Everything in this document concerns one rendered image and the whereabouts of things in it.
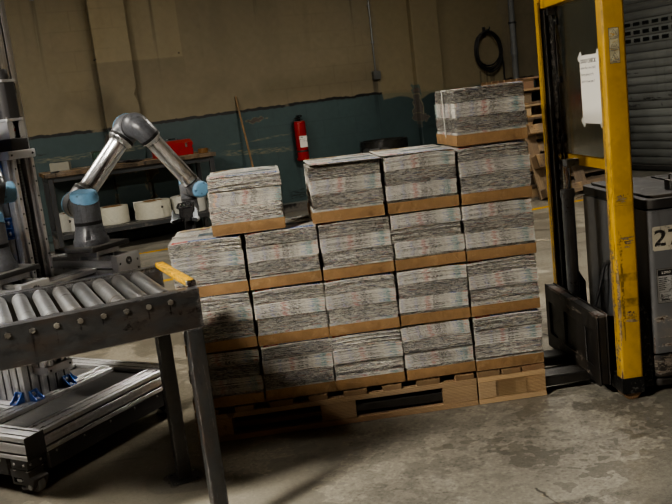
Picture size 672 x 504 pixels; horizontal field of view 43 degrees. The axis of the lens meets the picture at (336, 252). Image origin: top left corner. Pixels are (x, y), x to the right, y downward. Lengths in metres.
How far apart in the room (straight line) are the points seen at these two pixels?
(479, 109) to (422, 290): 0.75
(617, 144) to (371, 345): 1.23
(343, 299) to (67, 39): 7.00
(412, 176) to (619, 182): 0.78
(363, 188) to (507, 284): 0.71
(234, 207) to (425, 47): 8.18
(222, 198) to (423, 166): 0.79
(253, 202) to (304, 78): 7.35
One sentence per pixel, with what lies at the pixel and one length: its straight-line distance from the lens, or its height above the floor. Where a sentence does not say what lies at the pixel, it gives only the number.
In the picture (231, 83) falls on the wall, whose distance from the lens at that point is 10.27.
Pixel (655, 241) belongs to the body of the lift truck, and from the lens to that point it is 3.50.
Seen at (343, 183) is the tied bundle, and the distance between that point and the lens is 3.30.
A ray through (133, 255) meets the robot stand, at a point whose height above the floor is 0.76.
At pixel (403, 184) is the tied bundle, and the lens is 3.32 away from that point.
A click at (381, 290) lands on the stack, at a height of 0.54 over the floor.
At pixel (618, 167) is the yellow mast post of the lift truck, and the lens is 3.36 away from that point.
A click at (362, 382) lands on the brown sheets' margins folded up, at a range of 3.46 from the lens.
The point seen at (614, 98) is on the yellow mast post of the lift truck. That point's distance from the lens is 3.34.
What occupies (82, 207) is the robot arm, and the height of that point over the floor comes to 0.98.
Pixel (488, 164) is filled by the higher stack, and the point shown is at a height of 0.98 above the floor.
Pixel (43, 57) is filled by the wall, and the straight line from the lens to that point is 9.87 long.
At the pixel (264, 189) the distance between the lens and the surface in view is 3.28.
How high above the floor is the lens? 1.30
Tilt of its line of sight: 10 degrees down
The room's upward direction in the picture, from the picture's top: 7 degrees counter-clockwise
